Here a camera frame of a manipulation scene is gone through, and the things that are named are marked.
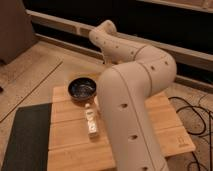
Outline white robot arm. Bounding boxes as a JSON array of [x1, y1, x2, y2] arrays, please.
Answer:
[[89, 20, 177, 171]]

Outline dark ceramic bowl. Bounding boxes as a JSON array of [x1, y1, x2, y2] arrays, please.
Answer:
[[68, 77, 96, 101]]

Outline white plastic bottle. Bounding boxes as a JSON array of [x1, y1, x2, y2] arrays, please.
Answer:
[[84, 103, 99, 137]]

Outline wooden board table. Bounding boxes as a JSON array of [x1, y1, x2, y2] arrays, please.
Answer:
[[47, 86, 196, 171]]

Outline dark floor mat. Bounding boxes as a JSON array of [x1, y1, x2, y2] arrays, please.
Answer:
[[1, 103, 52, 171]]

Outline brown armchair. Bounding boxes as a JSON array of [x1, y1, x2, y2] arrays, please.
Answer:
[[0, 0, 37, 64]]

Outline black floor cable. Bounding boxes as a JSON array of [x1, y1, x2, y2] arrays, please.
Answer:
[[167, 96, 213, 171]]

